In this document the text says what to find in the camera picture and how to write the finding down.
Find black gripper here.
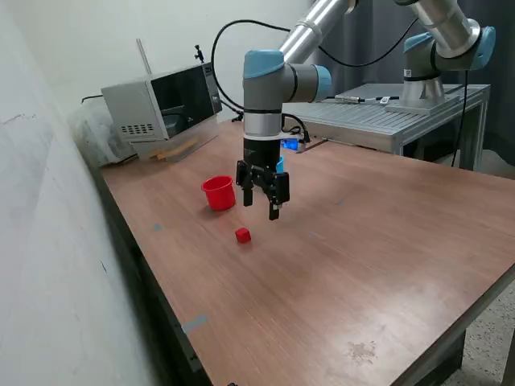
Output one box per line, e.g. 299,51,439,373
236,138,290,220

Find red plastic cup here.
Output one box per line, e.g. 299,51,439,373
200,175,237,213

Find silver microwave oven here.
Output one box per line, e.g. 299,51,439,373
100,61,225,144

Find thin metal rod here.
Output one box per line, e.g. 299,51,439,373
135,38,154,77

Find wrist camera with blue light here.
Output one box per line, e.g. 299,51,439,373
280,132,311,154

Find black camera cable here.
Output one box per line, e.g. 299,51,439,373
281,114,311,144

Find black cable with warning tag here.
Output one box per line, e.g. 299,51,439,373
334,94,403,105

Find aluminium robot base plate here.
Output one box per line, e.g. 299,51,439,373
385,94,462,115

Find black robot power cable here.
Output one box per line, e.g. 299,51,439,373
448,70,468,168

